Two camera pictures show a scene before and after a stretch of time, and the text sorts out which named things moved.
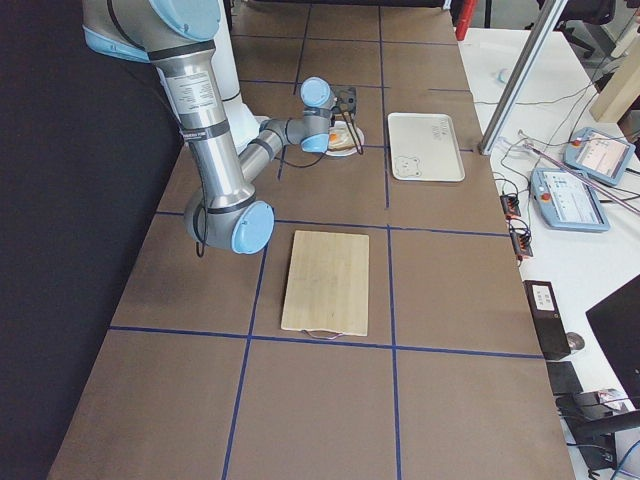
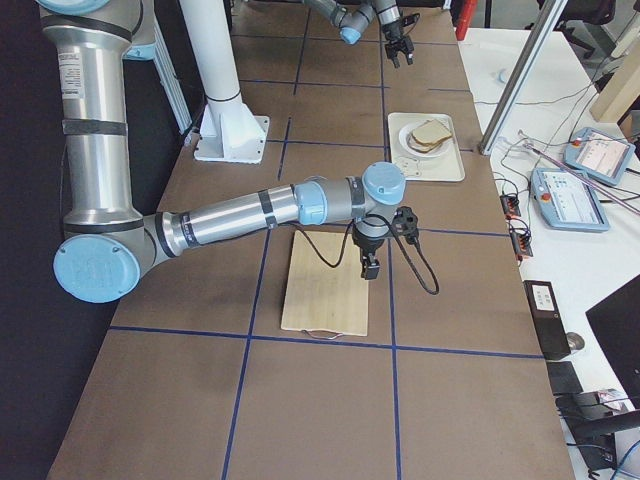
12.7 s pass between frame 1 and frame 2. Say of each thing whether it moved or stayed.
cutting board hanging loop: stayed
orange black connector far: stayed
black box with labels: stayed
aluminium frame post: stayed
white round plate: moved
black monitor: stayed
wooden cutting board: stayed
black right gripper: moved
